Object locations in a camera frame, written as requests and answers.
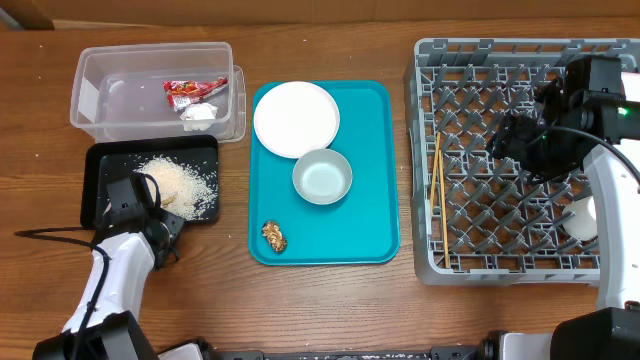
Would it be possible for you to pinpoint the black plastic tray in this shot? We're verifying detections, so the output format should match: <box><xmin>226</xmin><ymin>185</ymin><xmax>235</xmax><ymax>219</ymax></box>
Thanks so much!
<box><xmin>80</xmin><ymin>135</ymin><xmax>219</xmax><ymax>228</ymax></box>

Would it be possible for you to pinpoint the white paper cup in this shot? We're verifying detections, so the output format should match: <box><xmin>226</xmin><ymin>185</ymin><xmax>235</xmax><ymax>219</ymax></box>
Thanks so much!
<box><xmin>563</xmin><ymin>196</ymin><xmax>597</xmax><ymax>241</ymax></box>

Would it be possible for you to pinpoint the white tissue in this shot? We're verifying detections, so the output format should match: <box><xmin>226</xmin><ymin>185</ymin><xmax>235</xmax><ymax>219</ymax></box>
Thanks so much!
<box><xmin>180</xmin><ymin>103</ymin><xmax>218</xmax><ymax>131</ymax></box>

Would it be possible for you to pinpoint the red snack wrapper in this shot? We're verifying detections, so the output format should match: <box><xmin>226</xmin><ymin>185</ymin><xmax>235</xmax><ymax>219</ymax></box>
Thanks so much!
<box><xmin>163</xmin><ymin>77</ymin><xmax>229</xmax><ymax>112</ymax></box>

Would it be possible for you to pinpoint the brown food scrap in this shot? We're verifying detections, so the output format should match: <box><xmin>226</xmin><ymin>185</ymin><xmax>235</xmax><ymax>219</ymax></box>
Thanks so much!
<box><xmin>262</xmin><ymin>221</ymin><xmax>288</xmax><ymax>253</ymax></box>

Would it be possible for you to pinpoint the large white plate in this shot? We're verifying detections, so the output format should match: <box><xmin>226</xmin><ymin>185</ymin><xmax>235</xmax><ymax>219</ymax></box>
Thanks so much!
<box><xmin>253</xmin><ymin>81</ymin><xmax>341</xmax><ymax>159</ymax></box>

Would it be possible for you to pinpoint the grey bowl of rice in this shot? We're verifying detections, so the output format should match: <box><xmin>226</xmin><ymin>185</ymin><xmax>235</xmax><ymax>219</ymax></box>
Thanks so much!
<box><xmin>292</xmin><ymin>149</ymin><xmax>353</xmax><ymax>205</ymax></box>

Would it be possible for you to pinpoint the teal serving tray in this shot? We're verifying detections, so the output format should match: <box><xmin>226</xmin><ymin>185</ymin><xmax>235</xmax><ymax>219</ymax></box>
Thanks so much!
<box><xmin>248</xmin><ymin>80</ymin><xmax>401</xmax><ymax>266</ymax></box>

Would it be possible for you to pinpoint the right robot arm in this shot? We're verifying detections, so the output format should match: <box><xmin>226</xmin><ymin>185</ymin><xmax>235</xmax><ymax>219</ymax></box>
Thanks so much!
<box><xmin>478</xmin><ymin>55</ymin><xmax>639</xmax><ymax>359</ymax></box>

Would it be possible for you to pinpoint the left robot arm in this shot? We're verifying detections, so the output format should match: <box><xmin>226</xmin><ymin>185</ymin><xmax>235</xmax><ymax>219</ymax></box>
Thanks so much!
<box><xmin>32</xmin><ymin>173</ymin><xmax>185</xmax><ymax>360</ymax></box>

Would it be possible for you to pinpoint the grey dishwasher rack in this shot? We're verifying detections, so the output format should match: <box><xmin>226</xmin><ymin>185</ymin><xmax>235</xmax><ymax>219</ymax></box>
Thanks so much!
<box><xmin>405</xmin><ymin>38</ymin><xmax>639</xmax><ymax>286</ymax></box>

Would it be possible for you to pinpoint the pile of spilled rice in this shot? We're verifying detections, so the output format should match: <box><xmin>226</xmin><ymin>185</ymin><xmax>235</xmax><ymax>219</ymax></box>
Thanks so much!
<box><xmin>120</xmin><ymin>154</ymin><xmax>219</xmax><ymax>223</ymax></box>

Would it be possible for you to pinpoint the clear plastic bin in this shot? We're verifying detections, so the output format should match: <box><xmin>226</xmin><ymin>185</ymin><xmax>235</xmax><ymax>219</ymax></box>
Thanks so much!
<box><xmin>70</xmin><ymin>42</ymin><xmax>247</xmax><ymax>143</ymax></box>

